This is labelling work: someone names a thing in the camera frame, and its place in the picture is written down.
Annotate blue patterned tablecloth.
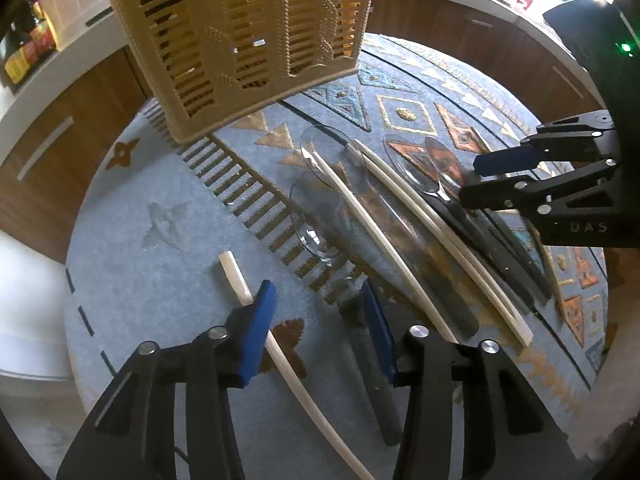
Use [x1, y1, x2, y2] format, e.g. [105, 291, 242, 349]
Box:
[62, 35, 621, 480]

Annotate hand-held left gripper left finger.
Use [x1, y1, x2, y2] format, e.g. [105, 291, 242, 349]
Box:
[55, 280, 278, 480]

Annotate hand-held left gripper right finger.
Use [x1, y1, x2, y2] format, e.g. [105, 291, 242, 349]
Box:
[361, 277, 573, 480]

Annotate beige plastic utensil basket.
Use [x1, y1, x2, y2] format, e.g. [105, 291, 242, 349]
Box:
[100, 0, 381, 145]

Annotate white kitchen countertop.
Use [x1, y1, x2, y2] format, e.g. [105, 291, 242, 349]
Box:
[0, 0, 616, 126]

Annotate dark sauce bottle yellow label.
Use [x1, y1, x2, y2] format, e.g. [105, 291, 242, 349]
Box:
[2, 20, 37, 86]

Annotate clear spoon with black handle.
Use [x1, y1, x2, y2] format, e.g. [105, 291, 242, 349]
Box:
[289, 172, 405, 447]
[424, 136, 554, 306]
[382, 134, 537, 314]
[299, 124, 480, 340]

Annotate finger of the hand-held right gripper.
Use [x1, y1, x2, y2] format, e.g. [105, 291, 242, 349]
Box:
[472, 112, 618, 178]
[459, 157, 618, 221]

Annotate brown sauce bottle yellow label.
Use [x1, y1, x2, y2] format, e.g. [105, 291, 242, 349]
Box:
[27, 0, 59, 54]

